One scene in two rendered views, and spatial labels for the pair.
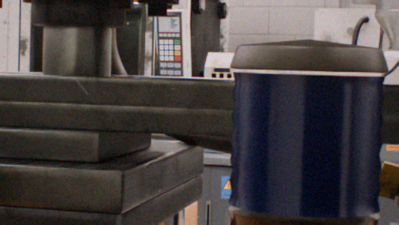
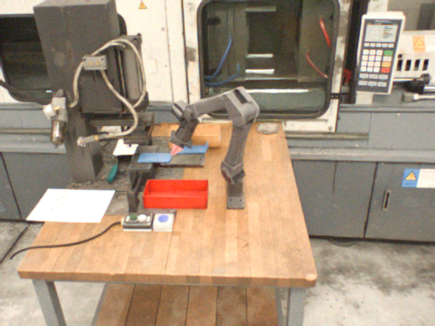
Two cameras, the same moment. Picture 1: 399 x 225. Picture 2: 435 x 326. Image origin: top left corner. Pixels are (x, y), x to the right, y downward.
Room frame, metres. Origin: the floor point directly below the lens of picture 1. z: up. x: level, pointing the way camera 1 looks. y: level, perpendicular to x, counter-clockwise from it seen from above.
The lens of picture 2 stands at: (2.15, 0.00, 1.91)
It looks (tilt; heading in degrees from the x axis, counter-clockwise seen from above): 29 degrees down; 172
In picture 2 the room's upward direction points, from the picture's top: 4 degrees counter-clockwise
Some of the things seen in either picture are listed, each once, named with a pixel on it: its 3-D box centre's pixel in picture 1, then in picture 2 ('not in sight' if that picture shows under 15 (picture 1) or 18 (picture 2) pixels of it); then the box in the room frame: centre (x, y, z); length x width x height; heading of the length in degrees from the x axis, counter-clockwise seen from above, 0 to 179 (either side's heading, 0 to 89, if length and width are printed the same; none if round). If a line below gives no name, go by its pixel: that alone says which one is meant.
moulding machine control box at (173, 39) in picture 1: (174, 46); not in sight; (5.12, -0.16, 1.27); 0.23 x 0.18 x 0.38; 161
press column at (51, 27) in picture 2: not in sight; (72, 96); (0.45, -0.22, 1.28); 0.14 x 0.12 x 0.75; 165
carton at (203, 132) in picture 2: not in sight; (194, 136); (0.30, 0.31, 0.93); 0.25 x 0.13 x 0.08; 75
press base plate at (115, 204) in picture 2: not in sight; (130, 172); (0.48, -0.03, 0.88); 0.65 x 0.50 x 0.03; 165
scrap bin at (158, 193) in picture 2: not in sight; (176, 193); (0.76, 0.14, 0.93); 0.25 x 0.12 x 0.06; 75
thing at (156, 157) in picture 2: not in sight; (156, 154); (0.56, 0.09, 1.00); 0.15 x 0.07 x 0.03; 75
